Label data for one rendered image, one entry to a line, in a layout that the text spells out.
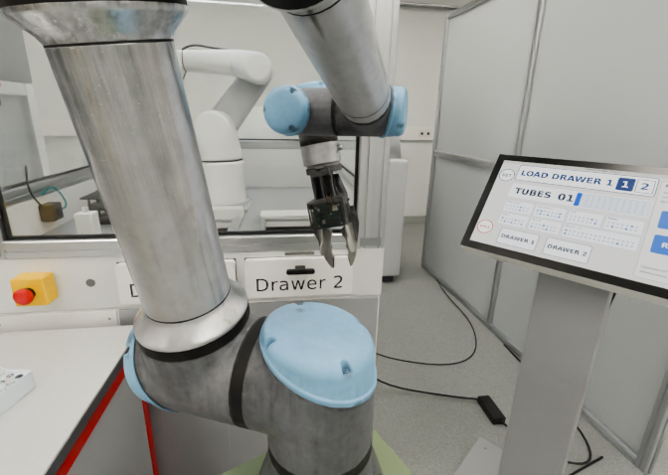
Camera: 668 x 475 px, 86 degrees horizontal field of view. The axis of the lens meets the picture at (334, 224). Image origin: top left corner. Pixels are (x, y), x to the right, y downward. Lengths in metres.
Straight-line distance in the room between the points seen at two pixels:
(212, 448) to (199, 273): 1.05
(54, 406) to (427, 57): 4.38
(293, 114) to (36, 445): 0.69
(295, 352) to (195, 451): 1.05
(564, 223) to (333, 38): 0.82
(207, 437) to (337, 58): 1.18
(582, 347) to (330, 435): 0.89
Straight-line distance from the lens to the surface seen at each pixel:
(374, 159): 0.95
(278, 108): 0.58
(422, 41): 4.62
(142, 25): 0.30
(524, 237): 1.04
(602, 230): 1.04
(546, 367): 1.24
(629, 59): 1.93
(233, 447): 1.36
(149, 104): 0.30
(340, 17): 0.34
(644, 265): 1.01
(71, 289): 1.14
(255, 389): 0.38
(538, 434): 1.37
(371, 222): 0.98
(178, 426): 1.32
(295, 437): 0.39
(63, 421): 0.88
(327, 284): 1.01
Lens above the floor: 1.29
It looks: 17 degrees down
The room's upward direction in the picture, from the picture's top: 1 degrees clockwise
